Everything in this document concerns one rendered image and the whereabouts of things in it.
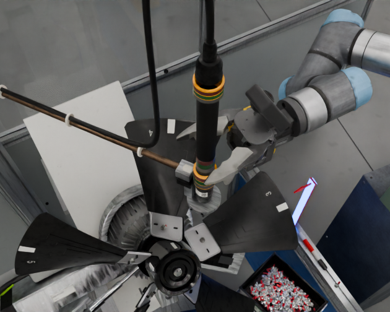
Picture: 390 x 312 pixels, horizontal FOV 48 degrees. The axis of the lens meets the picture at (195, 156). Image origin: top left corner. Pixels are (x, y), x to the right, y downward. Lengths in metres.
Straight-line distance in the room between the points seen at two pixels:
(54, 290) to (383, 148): 2.19
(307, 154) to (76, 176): 1.77
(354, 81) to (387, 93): 2.34
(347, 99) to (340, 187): 1.87
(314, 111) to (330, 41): 0.20
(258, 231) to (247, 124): 0.48
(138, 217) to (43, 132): 0.32
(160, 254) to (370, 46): 0.63
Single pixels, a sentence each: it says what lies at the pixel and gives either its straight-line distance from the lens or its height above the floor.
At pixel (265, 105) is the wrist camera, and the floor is 1.73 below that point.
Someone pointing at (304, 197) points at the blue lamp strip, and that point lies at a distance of 1.32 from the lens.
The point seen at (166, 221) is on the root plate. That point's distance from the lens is 1.07.
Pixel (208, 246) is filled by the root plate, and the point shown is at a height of 1.19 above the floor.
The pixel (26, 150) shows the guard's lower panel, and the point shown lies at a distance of 1.71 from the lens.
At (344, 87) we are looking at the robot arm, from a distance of 0.82.
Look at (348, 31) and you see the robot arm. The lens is 0.94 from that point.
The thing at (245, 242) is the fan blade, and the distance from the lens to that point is 1.15.
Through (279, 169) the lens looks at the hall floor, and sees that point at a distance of 2.64.
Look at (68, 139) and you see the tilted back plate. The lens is 1.19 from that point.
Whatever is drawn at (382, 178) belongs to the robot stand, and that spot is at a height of 1.00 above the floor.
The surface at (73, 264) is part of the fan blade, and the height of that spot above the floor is 1.24.
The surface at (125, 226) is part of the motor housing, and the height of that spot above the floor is 1.17.
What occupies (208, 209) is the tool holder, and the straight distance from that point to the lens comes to 0.89.
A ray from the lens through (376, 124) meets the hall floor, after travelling 2.99.
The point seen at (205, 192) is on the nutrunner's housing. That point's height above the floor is 1.50.
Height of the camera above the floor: 2.25
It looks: 58 degrees down
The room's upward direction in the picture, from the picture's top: straight up
